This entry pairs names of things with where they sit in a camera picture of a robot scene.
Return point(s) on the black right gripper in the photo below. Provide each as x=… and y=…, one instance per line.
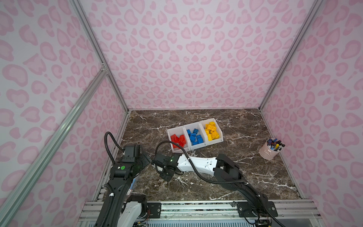
x=164, y=167

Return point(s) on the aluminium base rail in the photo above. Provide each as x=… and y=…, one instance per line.
x=288, y=213

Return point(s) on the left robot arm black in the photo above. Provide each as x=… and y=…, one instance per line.
x=122, y=174

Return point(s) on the yellow lego bricks in bin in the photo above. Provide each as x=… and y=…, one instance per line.
x=211, y=131

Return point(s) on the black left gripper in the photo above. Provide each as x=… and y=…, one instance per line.
x=144, y=160

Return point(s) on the red lego bricks in bin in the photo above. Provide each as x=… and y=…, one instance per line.
x=180, y=140

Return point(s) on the white three-compartment plastic bin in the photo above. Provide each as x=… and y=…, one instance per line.
x=182, y=130

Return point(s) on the blue lego bricks in bin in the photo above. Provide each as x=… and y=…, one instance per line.
x=195, y=137

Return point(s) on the pink cup of markers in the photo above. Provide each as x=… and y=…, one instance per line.
x=271, y=148

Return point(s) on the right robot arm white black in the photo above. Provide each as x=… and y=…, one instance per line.
x=220, y=170

